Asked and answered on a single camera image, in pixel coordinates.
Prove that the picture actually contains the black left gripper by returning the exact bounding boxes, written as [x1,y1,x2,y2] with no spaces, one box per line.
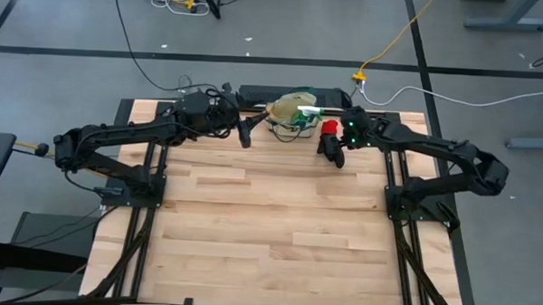
[214,81,272,150]

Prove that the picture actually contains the beige canvas gardening bag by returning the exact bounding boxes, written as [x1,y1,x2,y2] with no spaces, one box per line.
[262,89,324,144]

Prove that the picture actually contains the red and black gardening gloves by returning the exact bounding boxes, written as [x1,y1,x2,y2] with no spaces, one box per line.
[315,119,347,169]

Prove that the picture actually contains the green spray bottle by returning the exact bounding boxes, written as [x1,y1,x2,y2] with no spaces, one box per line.
[293,103,325,130]

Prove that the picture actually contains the black box behind table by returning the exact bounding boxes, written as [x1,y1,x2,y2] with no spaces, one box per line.
[238,83,353,110]

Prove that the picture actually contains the black stand leg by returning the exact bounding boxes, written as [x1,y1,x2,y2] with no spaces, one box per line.
[196,0,223,20]

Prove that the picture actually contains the grey desk foot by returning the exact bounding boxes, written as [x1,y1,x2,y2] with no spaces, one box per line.
[463,0,543,33]
[505,136,543,150]

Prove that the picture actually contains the black beam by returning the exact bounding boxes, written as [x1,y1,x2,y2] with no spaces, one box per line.
[0,238,89,273]

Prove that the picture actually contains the black metal table frame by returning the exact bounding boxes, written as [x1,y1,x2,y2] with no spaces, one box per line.
[84,99,472,305]

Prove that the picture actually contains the white floor cable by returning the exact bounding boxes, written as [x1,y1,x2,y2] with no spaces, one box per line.
[357,77,543,112]

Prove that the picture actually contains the yellow extension cable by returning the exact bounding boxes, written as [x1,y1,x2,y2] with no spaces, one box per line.
[351,0,437,86]

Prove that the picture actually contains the white cable coil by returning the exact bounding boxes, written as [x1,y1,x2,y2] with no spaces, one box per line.
[148,0,212,17]

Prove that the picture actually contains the black floor cable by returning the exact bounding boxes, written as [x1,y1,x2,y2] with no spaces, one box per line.
[108,0,229,103]

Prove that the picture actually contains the yellow cable with black plug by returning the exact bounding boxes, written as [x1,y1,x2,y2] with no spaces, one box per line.
[13,141,58,158]

